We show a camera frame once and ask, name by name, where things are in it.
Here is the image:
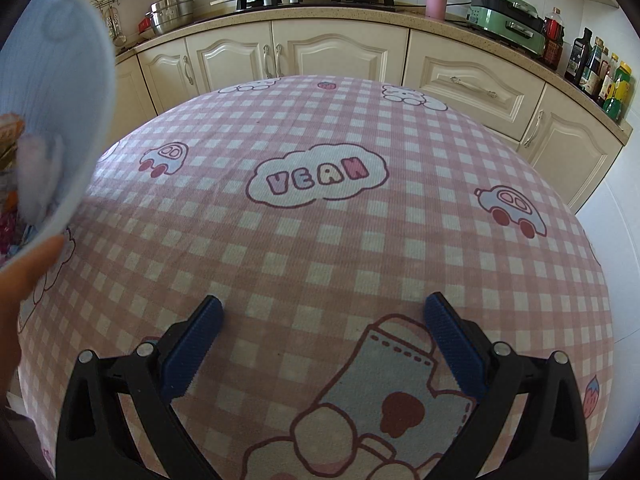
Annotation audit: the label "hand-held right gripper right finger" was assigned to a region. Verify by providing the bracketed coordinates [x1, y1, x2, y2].
[423, 291, 591, 480]

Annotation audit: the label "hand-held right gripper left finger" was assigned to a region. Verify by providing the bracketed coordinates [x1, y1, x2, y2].
[55, 296, 224, 480]

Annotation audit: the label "magenta snack wrapper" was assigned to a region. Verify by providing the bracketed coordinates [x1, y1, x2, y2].
[0, 210, 24, 261]

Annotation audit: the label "clear plastic bag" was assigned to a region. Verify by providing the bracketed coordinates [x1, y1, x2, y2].
[17, 134, 66, 222]

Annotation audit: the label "light blue trash bin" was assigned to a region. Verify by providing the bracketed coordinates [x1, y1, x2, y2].
[0, 0, 119, 267]

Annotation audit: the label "person's left hand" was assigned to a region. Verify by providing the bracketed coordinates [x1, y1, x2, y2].
[0, 236, 66, 402]

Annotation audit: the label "round table pink checkered cloth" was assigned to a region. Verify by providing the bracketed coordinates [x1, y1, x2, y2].
[17, 75, 615, 480]

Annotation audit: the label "row of condiment bottles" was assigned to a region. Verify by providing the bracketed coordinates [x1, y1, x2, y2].
[542, 7, 634, 122]

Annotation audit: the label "cream kitchen base cabinets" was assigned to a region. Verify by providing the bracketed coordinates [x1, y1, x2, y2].
[112, 6, 634, 214]

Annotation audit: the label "green electric cooker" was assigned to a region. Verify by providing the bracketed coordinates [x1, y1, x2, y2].
[467, 0, 547, 56]

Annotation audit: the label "steel steamer pot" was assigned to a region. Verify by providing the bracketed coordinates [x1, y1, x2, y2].
[146, 0, 196, 36]

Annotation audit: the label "utensil rail with hanging utensils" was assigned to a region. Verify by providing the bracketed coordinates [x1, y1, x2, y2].
[82, 0, 129, 46]

